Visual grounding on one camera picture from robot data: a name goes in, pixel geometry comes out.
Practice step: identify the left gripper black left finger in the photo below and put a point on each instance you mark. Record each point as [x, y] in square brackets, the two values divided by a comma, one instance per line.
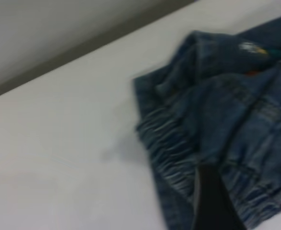
[210, 203]

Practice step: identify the blue denim shorts with basketball print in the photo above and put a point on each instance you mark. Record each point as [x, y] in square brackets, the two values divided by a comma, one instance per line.
[226, 107]

